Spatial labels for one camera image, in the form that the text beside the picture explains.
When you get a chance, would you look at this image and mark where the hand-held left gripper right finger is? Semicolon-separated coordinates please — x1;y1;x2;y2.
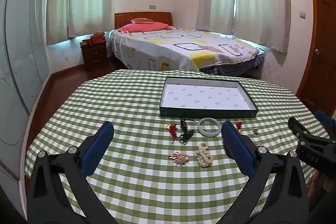
207;120;309;224

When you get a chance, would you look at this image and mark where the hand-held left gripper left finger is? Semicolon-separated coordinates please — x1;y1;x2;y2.
26;121;124;224

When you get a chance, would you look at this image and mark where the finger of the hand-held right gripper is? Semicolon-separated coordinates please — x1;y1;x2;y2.
316;109;335;131
288;117;311;141

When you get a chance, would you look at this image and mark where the dark red bead bracelet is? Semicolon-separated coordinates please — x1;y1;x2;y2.
221;139;235;159

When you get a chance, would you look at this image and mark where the white pearl necklace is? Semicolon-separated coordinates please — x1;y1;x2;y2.
196;142;215;168

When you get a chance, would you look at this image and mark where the pale green jade bangle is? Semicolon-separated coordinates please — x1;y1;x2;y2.
197;118;223;138

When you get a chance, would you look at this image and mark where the black pendant cord necklace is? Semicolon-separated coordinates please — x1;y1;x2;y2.
179;118;196;145

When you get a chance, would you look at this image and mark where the gold coin bracelet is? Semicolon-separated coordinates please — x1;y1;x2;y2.
168;151;190;169

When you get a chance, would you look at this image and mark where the dark green shallow box tray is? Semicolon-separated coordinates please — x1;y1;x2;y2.
160;76;259;118

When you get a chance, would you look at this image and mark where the red tassel gold ornament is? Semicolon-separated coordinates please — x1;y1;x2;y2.
166;123;180;145

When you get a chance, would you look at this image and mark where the person's right hand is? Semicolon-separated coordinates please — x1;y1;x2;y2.
309;169;336;205

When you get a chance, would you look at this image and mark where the green checkered tablecloth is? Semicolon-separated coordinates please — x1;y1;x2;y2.
24;69;327;224

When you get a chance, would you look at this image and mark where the blue plaid bed skirt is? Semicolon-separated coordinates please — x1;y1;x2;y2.
200;53;263;76

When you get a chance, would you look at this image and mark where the brown wooden door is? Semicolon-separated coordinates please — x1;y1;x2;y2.
296;0;336;115

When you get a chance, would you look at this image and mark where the dark wooden nightstand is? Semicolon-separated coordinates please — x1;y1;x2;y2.
80;41;110;73

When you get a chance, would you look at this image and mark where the wooden bed with patterned sheet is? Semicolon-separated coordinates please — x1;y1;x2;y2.
106;12;265;76

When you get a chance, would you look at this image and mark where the frosted glass sliding wardrobe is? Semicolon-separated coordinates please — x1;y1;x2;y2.
0;0;52;184

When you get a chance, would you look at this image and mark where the pink pillow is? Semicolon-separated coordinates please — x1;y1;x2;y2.
117;22;173;34

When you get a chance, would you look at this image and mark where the brown embroidered cushion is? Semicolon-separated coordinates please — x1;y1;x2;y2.
130;17;154;24

